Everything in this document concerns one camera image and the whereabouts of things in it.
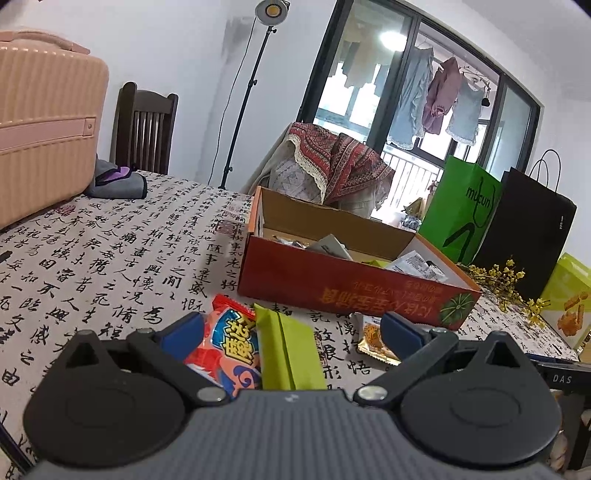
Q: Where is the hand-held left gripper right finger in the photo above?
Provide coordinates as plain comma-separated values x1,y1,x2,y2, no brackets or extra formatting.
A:
352,311,541,409

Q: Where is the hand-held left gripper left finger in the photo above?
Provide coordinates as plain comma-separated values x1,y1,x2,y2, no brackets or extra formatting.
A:
65,311,232,408

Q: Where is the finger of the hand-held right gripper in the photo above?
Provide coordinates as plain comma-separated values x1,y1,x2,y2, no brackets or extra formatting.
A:
534,361,591,394
529,354,581,365

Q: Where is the large orange cookie packet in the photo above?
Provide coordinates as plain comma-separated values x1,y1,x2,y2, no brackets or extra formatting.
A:
351,313,402,366

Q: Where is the red snack packet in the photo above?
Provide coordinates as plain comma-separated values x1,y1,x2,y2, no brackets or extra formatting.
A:
185,293,262,400

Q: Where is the white snack packet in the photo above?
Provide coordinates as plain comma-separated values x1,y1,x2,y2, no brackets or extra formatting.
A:
385,251,451,283

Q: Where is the yellow-green snack packet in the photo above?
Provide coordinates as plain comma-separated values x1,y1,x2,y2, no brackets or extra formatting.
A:
253,304,328,392

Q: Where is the silver snack packet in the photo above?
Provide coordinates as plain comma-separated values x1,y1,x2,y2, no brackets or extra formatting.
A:
307,234,355,262

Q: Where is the orange cardboard box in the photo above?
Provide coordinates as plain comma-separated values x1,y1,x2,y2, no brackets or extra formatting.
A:
237,186,483,330

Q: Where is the yellow-green snack box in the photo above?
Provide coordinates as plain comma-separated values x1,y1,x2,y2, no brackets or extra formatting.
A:
539,253,591,349

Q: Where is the yellow flower branch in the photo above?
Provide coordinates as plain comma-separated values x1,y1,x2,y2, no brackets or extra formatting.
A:
457,258,552,329

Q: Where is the green paper bag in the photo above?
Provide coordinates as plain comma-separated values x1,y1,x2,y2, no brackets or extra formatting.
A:
418,156,503,266

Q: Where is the black paper bag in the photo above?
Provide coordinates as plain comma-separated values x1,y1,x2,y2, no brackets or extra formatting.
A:
471,148,578,300

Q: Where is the balcony railing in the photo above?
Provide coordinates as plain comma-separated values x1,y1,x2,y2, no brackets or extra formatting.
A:
379,150,441,217

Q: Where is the red patterned cloth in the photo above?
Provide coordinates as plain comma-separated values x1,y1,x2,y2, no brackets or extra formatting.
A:
287,121,397,207

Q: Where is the grey quilted cover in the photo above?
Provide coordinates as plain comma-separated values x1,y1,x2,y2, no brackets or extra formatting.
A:
268,136,325,204

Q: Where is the dark wooden chair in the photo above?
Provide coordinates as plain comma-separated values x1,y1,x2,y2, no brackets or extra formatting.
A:
111,82,179,176

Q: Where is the light blue hanging top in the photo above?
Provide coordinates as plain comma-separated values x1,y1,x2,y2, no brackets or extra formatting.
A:
445,78,485,146

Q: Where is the pink suitcase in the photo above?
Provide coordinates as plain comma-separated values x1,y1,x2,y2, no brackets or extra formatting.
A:
0,30,110,230

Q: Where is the blue hanging garment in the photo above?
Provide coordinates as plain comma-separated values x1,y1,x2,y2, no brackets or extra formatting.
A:
387,44,435,151

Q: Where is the pink hanging garment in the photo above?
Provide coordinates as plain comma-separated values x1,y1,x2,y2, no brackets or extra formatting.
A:
421,56,462,136

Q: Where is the beige hanging garment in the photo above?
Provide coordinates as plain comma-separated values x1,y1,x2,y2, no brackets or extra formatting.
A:
339,39,378,89

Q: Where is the studio light on stand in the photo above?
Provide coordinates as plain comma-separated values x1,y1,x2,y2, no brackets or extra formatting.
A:
217,0,291,190

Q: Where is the black sliding door frame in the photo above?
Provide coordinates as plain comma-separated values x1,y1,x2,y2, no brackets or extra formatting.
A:
300,0,542,222

